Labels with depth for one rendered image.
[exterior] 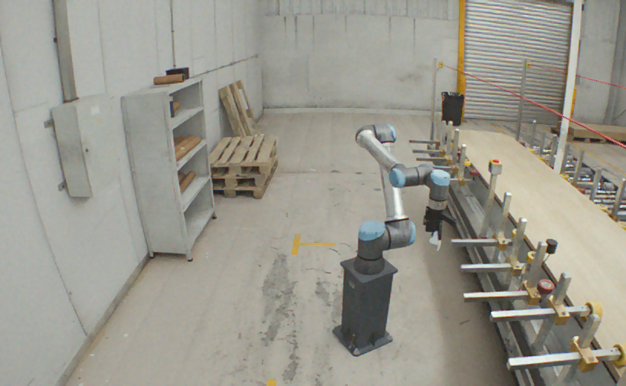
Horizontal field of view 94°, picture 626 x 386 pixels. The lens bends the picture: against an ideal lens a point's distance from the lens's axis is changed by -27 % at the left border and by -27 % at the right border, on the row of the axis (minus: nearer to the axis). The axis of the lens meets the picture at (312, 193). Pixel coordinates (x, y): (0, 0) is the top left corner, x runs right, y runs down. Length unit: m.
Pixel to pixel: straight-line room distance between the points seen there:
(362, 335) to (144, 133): 2.27
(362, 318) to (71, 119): 2.15
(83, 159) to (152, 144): 0.92
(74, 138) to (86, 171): 0.23
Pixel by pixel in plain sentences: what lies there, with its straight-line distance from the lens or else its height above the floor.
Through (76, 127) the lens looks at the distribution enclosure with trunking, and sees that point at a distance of 2.46.
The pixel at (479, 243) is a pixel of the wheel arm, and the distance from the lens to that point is 2.21.
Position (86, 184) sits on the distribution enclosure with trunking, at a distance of 2.55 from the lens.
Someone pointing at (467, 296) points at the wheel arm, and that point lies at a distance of 1.75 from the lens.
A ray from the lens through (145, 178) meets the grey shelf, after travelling 3.39.
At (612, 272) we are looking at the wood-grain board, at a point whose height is 0.90.
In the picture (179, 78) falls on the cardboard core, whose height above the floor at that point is 1.59.
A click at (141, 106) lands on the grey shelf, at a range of 3.21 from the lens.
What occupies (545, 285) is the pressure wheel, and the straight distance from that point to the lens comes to 1.88.
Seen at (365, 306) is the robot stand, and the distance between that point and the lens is 2.34.
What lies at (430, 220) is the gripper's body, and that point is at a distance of 1.85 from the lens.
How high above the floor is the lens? 1.91
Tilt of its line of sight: 24 degrees down
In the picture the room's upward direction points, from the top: 1 degrees counter-clockwise
